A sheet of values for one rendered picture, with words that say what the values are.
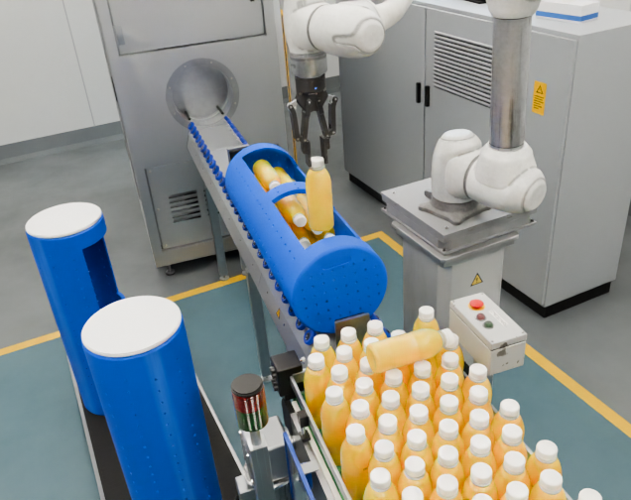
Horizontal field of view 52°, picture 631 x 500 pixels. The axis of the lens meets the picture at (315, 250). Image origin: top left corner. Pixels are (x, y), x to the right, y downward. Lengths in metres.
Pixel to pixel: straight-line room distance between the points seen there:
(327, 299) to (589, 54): 1.74
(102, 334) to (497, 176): 1.22
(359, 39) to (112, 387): 1.13
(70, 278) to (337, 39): 1.53
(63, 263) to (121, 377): 0.82
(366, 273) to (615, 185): 1.95
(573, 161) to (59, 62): 4.73
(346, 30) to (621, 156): 2.22
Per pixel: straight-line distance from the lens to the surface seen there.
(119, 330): 1.90
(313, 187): 1.72
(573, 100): 3.07
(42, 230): 2.58
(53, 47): 6.50
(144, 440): 2.01
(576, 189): 3.30
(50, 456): 3.16
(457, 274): 2.20
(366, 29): 1.43
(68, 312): 2.69
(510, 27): 1.87
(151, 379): 1.86
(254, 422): 1.30
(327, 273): 1.75
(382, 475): 1.31
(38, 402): 3.46
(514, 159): 1.97
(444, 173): 2.13
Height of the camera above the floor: 2.10
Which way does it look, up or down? 30 degrees down
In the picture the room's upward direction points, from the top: 5 degrees counter-clockwise
